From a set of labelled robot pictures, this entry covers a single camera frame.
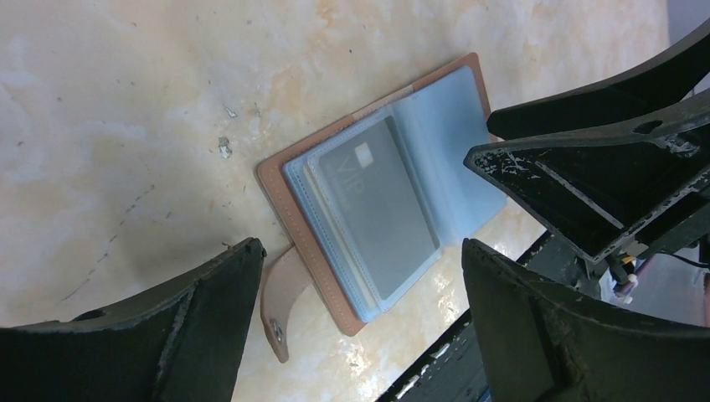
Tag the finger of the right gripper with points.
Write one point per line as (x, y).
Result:
(653, 85)
(640, 186)

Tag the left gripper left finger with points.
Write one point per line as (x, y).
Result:
(182, 340)

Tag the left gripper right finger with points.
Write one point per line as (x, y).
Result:
(542, 340)

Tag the brown leather card holder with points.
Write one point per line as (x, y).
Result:
(439, 117)

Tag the grey card sleeve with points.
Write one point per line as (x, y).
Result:
(377, 209)

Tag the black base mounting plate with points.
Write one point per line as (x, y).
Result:
(452, 365)

